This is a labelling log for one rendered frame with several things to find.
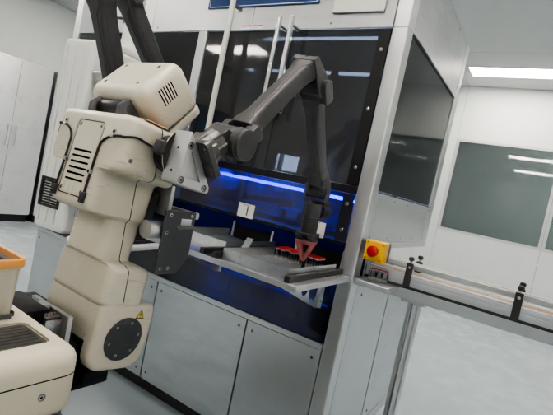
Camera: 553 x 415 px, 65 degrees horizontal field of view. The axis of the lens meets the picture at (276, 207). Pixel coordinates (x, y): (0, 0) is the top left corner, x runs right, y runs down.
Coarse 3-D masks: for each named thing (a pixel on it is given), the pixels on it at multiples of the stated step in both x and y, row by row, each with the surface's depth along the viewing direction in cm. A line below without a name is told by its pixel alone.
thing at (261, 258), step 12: (228, 252) 143; (240, 252) 152; (252, 252) 158; (264, 252) 165; (252, 264) 138; (264, 264) 135; (276, 264) 152; (288, 264) 157; (336, 264) 159; (276, 276) 132
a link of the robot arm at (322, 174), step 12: (324, 84) 124; (300, 96) 131; (312, 96) 131; (324, 96) 126; (312, 108) 130; (324, 108) 133; (312, 120) 133; (324, 120) 136; (312, 132) 135; (324, 132) 138; (312, 144) 138; (324, 144) 140; (312, 156) 141; (324, 156) 143; (312, 168) 144; (324, 168) 145; (312, 180) 147; (324, 180) 146; (312, 192) 150; (324, 192) 148
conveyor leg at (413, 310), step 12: (408, 300) 160; (408, 312) 162; (420, 312) 162; (408, 324) 161; (408, 336) 161; (408, 348) 161; (396, 360) 164; (408, 360) 162; (396, 372) 163; (396, 384) 162; (396, 396) 162; (384, 408) 165; (396, 408) 163
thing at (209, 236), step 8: (200, 232) 184; (208, 232) 188; (216, 232) 193; (224, 232) 197; (200, 240) 164; (208, 240) 162; (216, 240) 160; (224, 240) 181; (232, 240) 186; (240, 240) 191
